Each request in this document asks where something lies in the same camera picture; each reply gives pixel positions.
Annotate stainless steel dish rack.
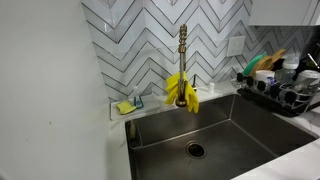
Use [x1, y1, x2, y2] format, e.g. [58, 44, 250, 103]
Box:
[235, 71, 320, 116]

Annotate white sink-side tray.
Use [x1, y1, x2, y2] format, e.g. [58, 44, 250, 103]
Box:
[109, 94, 162, 122]

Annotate clear soap bottle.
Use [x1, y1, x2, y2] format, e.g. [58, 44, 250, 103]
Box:
[132, 85, 145, 110]

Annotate yellow rubber gloves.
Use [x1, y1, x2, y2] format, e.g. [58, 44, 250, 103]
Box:
[164, 71, 200, 114]

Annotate small black dispenser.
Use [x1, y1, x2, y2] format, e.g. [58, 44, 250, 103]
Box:
[191, 73, 198, 93]

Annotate gold spring faucet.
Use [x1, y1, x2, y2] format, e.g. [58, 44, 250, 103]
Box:
[175, 23, 189, 108]

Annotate yellow sponge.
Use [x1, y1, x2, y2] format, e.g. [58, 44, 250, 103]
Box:
[115, 100, 138, 116]

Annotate sink caddy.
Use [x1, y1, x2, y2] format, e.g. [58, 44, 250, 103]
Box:
[128, 119, 144, 150]

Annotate sink drain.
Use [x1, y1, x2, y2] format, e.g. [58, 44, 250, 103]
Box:
[185, 140, 208, 160]

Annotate stainless steel sink basin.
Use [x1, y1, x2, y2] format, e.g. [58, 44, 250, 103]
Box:
[124, 93, 318, 180]

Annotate green plate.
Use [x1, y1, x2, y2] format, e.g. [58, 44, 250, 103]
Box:
[242, 51, 268, 77]

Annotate white mug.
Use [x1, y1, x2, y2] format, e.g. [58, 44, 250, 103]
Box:
[254, 69, 276, 88]

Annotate round wooden plate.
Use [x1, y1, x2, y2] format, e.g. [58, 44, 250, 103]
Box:
[249, 55, 274, 78]

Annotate wooden cutting board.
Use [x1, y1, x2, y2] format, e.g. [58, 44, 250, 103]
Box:
[266, 48, 288, 72]

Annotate clear baby bottle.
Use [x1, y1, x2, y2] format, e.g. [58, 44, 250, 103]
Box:
[276, 54, 300, 84]

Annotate white upper cabinet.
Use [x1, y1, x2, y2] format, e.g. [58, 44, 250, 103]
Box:
[248, 0, 320, 27]

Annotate white bowl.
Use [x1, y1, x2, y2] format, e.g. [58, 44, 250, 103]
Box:
[294, 69, 320, 92]

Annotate black utensil caddy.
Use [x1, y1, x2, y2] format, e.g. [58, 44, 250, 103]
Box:
[298, 28, 320, 73]

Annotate white wall outlet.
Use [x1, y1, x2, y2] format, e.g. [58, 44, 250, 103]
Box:
[226, 35, 247, 58]

